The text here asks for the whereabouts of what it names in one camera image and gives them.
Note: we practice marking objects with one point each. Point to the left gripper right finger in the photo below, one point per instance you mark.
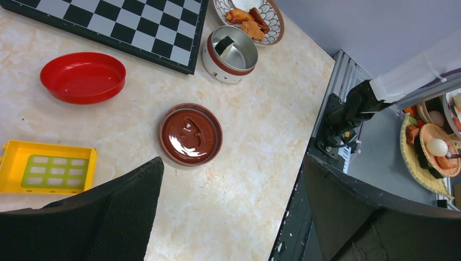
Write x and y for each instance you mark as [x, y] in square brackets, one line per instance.
[358, 221]

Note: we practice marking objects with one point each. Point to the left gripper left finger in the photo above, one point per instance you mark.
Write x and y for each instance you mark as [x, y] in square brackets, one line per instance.
[112, 221]

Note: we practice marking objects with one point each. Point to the black white sushi piece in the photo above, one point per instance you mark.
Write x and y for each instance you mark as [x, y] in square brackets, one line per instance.
[224, 46]

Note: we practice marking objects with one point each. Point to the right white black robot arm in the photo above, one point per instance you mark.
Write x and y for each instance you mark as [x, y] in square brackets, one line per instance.
[429, 74]

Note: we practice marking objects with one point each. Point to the steel lunch box bowl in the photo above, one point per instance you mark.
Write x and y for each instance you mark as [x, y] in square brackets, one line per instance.
[240, 61]

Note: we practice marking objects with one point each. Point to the yellow toy tray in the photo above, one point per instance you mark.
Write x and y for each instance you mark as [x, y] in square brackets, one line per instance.
[38, 168]

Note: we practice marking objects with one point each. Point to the straw basket of toys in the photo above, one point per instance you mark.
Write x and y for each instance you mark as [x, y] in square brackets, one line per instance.
[430, 143]

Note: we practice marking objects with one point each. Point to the brown round lid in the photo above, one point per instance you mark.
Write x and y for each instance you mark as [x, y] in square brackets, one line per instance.
[190, 134]

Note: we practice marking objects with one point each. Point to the red oval dish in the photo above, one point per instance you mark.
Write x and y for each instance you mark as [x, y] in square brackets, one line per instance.
[84, 77]

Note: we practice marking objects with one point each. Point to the black white chessboard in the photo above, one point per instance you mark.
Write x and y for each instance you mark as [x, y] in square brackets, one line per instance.
[167, 33]

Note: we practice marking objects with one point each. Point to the orange fried food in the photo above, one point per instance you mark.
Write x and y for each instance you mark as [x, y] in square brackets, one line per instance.
[251, 22]

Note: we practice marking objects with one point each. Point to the patterned round plate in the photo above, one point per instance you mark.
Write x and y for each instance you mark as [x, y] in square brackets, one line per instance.
[270, 14]

